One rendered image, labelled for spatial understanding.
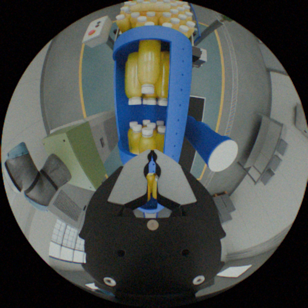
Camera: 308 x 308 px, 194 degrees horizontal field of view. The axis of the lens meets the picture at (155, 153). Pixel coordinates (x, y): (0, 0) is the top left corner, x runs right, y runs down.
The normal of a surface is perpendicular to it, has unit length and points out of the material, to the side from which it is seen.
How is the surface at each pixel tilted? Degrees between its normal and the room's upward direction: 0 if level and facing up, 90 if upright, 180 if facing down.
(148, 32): 3
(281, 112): 90
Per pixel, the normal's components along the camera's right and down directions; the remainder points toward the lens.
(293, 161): -1.00, 0.04
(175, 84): 0.47, 0.51
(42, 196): 1.00, 0.06
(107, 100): 0.03, 0.54
